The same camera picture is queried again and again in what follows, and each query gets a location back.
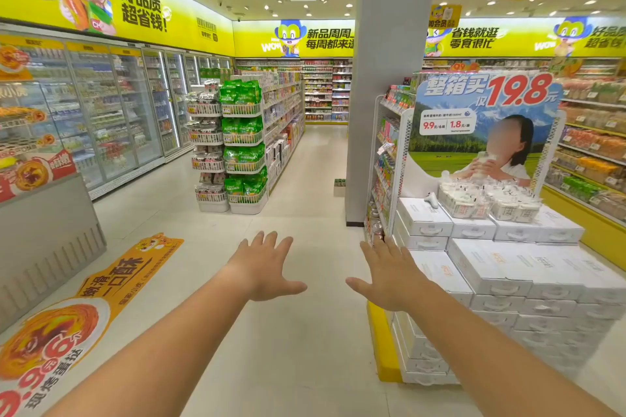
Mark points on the person's left middle finger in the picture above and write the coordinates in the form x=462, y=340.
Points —
x=270, y=240

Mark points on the grey square pillar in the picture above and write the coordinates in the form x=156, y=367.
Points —
x=391, y=89

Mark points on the wall shelves with drinks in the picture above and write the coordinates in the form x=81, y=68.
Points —
x=323, y=89

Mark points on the long yellow wall banner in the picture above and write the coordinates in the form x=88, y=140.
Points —
x=518, y=38

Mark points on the yellow wall shelves with snacks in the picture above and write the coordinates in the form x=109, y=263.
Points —
x=594, y=157

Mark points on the grey counter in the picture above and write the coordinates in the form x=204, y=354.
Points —
x=44, y=245

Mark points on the person's left forearm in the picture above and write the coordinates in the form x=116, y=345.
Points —
x=161, y=353

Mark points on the person's right hand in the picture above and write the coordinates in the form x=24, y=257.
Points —
x=393, y=284

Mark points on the white perforated display rack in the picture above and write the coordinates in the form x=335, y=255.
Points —
x=389, y=153

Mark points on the milk advertisement board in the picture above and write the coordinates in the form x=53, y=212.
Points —
x=464, y=138

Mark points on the person's right thumb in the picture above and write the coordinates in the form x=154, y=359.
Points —
x=359, y=286

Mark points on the stack of white milk boxes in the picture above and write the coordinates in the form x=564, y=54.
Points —
x=508, y=275

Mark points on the small box with green bottles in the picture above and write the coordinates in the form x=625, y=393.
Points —
x=339, y=187

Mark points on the row of glass door fridges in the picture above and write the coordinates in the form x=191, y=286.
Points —
x=112, y=113

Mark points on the yellow display platform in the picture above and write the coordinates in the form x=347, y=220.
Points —
x=381, y=348

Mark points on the aisle shelf with goods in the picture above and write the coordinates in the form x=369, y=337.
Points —
x=283, y=123

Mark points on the group of green snack packets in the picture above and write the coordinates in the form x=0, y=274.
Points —
x=243, y=155

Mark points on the person's right middle finger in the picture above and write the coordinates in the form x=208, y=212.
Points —
x=381, y=245

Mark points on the person's right forearm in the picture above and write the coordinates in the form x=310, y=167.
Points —
x=494, y=363

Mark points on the orange egg tart floor sticker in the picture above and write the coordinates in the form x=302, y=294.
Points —
x=73, y=328

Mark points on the yellow wall banner with mascot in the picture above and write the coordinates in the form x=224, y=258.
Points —
x=293, y=38

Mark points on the red egg tart poster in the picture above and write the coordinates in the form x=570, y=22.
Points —
x=34, y=175

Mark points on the person's left thumb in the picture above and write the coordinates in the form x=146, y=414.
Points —
x=291, y=288

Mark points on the person's left hand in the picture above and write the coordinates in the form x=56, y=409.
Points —
x=259, y=270

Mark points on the small yellow hanging sign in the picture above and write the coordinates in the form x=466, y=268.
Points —
x=445, y=16

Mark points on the pile of wrapped milk packs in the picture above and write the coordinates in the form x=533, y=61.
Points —
x=489, y=201

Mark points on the white handheld device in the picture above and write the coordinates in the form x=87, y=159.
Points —
x=431, y=199

